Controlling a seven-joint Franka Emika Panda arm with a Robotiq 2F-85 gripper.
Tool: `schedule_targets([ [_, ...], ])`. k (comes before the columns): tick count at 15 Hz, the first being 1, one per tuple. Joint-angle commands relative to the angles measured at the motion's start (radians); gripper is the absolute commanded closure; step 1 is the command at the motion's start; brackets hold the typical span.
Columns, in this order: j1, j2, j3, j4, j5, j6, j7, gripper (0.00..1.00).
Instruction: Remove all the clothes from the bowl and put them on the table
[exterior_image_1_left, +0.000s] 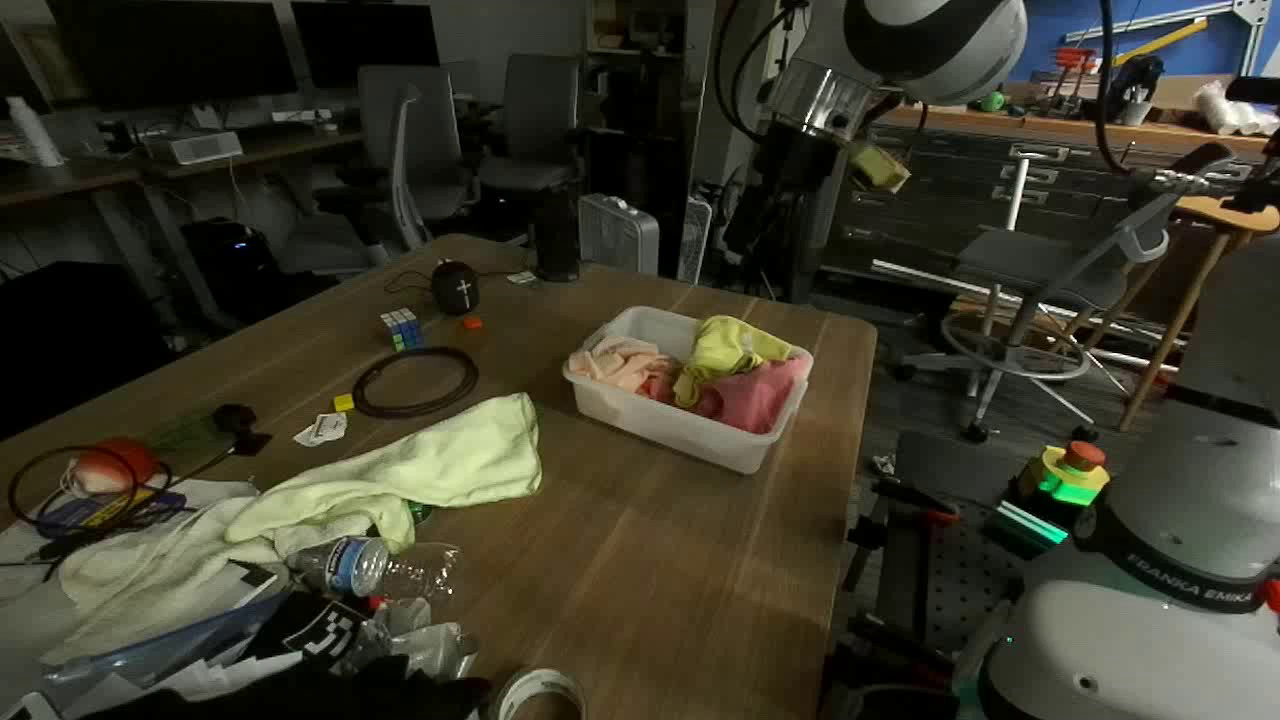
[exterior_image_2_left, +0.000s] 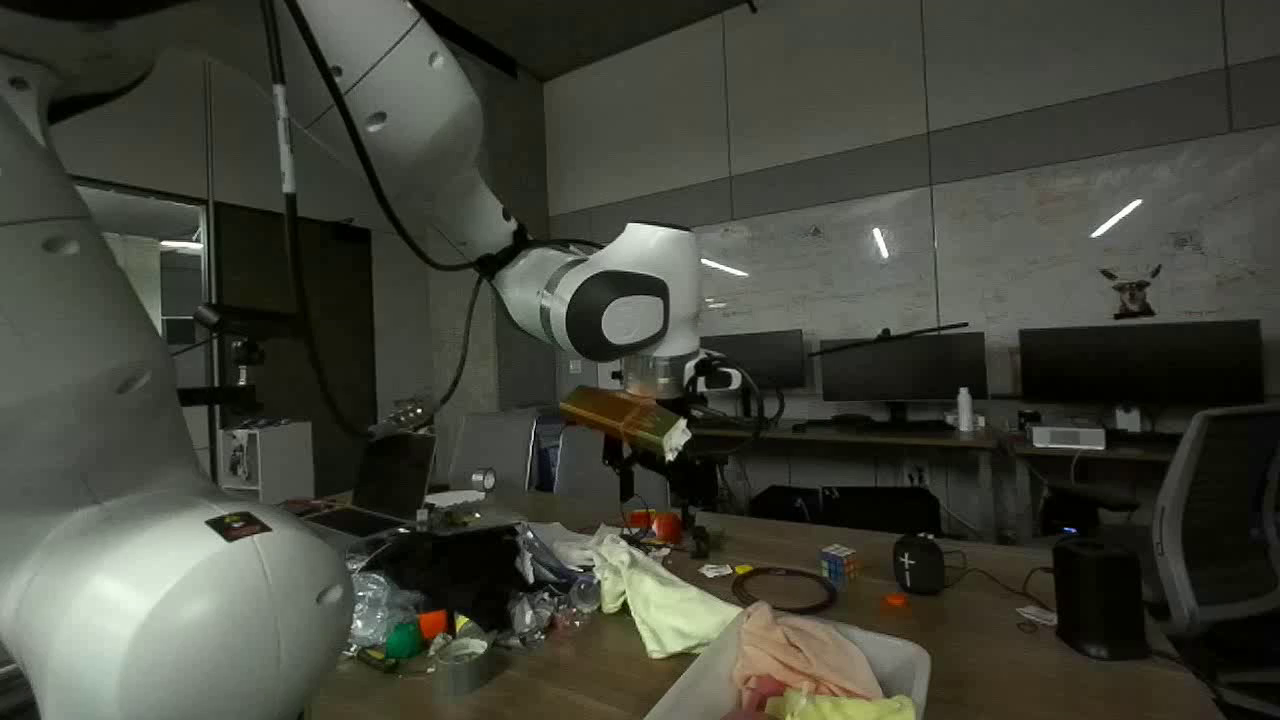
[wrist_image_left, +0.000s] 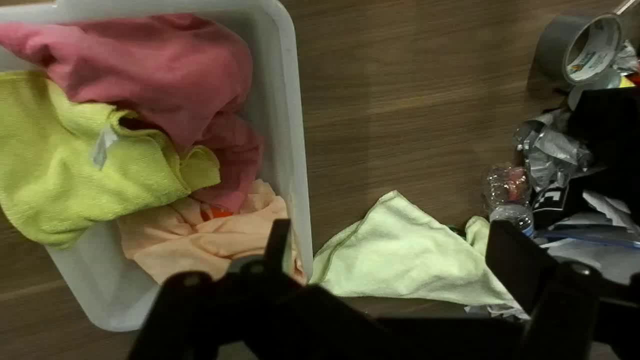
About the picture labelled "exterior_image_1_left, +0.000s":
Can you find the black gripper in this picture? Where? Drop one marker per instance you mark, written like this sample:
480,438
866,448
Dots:
801,184

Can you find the yellow-green microfiber cloth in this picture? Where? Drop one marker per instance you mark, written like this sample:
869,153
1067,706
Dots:
726,345

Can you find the pink cloth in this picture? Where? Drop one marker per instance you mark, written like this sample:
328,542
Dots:
760,393

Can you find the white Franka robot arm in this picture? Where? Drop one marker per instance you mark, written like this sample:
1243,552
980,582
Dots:
1172,652

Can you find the white box appliance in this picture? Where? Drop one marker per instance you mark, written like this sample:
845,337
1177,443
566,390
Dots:
623,233

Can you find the tall black speaker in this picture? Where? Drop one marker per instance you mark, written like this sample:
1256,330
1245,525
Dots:
559,237

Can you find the grey mesh office chair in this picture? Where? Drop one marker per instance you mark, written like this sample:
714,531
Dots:
1052,264

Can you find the wooden workbench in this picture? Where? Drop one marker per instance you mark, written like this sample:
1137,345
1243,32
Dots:
1067,128

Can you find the white plastic bin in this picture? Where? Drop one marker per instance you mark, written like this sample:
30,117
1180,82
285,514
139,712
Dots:
665,424

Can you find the white paper slip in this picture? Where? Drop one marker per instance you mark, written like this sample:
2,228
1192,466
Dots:
520,276

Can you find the small orange cap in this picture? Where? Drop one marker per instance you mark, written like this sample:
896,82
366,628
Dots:
472,322

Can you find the black office chair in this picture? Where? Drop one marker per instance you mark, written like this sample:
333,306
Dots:
414,147

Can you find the yellow red emergency stop button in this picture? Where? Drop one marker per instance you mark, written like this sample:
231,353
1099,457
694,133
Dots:
1067,472

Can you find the green lit control box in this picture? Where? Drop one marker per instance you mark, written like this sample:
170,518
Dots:
1028,522

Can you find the wooden stool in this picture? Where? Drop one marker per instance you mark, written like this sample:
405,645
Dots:
1220,212

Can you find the Rubik's cube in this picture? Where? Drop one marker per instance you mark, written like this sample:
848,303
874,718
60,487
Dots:
403,330

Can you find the white bag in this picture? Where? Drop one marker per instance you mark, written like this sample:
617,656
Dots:
1224,104

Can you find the large pale yellow towel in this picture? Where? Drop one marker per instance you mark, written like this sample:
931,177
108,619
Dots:
441,461

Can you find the small yellow block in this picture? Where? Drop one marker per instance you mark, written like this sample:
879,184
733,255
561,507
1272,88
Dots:
342,402

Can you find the small white paper scrap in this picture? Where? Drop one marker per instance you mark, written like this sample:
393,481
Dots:
323,431

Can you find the white tape roll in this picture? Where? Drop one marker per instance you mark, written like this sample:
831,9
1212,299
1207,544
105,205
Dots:
532,695

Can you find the clear plastic water bottle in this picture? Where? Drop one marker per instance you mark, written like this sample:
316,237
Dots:
348,560

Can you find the white flat device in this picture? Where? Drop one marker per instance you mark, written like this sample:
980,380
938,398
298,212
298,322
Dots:
206,147

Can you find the crumpled clear plastic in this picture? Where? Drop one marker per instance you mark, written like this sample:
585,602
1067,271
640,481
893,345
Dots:
423,645

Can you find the small black object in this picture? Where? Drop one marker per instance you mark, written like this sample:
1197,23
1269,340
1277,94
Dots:
236,424

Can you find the wide black monitor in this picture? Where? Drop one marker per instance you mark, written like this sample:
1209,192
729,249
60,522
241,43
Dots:
175,44

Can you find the black garment with white print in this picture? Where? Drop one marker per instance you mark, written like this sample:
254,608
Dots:
315,627

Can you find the black fabric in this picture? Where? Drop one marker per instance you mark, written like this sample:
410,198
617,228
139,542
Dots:
304,695

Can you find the wooden office desk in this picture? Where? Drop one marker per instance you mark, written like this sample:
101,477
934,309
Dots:
82,180

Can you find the orange and white round object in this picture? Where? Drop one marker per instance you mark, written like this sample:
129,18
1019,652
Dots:
114,466

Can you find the white cloth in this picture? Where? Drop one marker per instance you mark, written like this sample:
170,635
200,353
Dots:
134,573

